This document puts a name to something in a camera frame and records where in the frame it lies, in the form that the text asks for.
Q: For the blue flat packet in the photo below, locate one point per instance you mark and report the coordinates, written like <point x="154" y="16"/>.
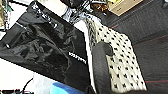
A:
<point x="66" y="89"/>

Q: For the black bag with white print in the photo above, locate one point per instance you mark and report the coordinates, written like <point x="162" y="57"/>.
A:
<point x="43" y="46"/>

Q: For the wide tan cardboard box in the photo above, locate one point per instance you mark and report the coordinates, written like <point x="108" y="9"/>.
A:
<point x="125" y="5"/>

